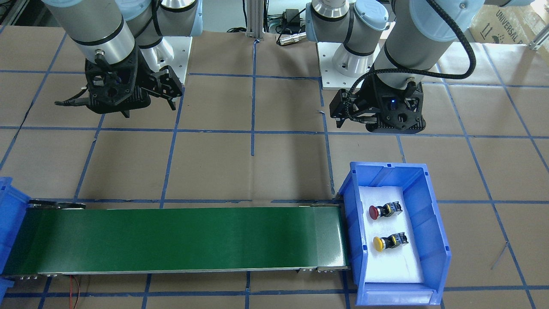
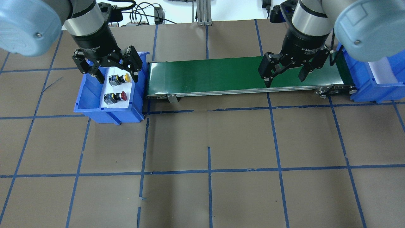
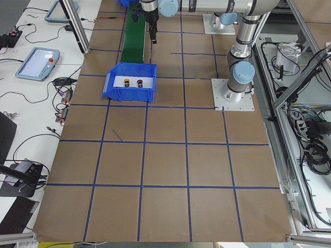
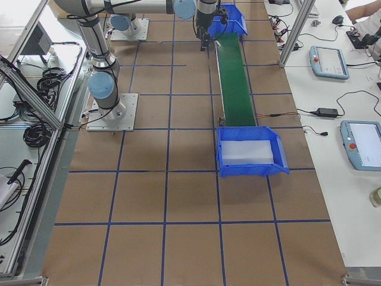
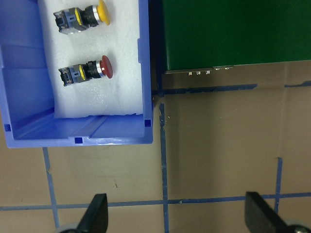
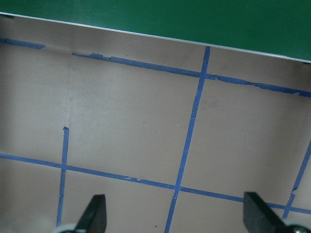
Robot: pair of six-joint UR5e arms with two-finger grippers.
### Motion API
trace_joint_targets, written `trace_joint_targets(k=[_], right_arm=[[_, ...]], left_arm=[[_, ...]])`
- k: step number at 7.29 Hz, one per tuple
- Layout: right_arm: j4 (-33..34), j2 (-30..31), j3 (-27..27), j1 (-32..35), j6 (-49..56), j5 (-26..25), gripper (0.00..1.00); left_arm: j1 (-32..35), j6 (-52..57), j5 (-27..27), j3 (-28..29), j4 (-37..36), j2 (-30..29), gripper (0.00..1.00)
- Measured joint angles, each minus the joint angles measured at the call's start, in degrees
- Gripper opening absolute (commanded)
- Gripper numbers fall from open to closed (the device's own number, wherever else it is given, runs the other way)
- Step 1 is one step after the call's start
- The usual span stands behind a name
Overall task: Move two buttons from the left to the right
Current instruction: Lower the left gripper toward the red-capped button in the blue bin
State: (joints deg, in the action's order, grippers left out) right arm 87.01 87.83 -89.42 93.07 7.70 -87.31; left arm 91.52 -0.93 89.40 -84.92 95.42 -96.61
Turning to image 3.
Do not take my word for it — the aluminium frame post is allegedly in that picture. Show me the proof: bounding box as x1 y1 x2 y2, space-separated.
59 0 91 54

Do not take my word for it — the red push button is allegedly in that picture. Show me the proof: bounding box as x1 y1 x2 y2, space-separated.
137 79 143 88

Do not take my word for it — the blue bin near left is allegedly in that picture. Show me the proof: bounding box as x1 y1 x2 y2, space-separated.
102 63 157 103

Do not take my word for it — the teach pendant far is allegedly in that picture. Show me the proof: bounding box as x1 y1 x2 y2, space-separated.
44 1 69 23

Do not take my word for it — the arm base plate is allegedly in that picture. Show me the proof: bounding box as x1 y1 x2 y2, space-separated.
211 79 254 112
203 12 237 35

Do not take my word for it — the green conveyor belt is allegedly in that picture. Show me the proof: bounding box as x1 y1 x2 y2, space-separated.
121 1 146 63

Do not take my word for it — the black monitor stand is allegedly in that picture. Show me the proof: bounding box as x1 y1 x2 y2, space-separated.
1 113 46 197

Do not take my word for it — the yellow push button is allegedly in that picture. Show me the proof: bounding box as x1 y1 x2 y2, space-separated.
124 79 130 87

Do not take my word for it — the crumpled white paper bag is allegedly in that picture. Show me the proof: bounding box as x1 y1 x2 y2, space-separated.
276 42 301 73

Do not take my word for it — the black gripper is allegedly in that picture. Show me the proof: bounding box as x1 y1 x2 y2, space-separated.
144 9 159 43

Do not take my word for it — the white foam pad left bin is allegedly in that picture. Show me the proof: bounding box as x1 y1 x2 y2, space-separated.
113 75 154 88

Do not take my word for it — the red thin wire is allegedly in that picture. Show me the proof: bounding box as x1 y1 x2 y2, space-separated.
94 15 126 22

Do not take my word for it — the teach pendant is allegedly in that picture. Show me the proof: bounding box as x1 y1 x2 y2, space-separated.
44 1 69 23
15 47 60 81

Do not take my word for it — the teach pendant near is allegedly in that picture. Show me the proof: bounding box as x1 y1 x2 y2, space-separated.
15 47 60 81

